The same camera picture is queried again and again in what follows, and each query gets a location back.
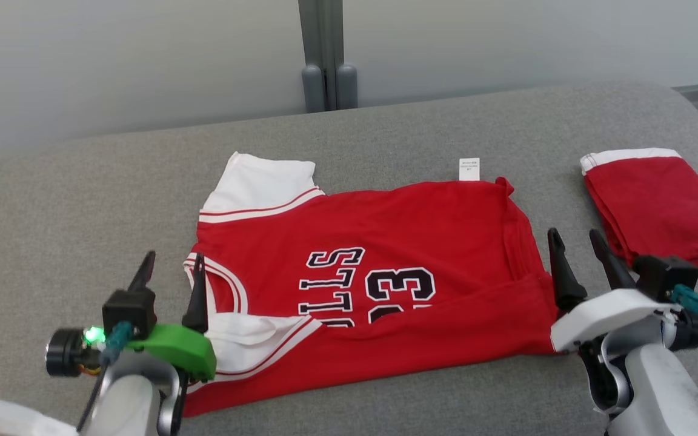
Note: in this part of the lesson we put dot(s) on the red shorts with white stripes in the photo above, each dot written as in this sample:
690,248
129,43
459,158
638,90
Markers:
658,206

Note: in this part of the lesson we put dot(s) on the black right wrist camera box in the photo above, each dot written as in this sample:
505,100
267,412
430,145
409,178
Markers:
664,275

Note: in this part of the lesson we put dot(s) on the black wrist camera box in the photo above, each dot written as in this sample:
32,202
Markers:
128,312
664,275

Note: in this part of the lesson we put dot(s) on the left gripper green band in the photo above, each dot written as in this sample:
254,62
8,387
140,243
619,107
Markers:
179,351

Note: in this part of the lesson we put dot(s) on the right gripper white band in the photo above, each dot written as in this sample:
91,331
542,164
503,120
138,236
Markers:
603,315

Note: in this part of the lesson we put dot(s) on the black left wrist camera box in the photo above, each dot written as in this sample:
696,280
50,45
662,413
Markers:
128,312

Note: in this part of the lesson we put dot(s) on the red jersey with white sleeves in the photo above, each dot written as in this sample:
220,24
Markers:
415,224

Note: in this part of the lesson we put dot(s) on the grey partition post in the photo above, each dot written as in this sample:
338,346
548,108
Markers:
326,54

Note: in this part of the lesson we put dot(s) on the grey fabric sofa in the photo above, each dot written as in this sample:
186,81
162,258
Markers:
82,181

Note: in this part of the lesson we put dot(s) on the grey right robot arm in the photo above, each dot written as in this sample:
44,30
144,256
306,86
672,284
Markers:
658,393

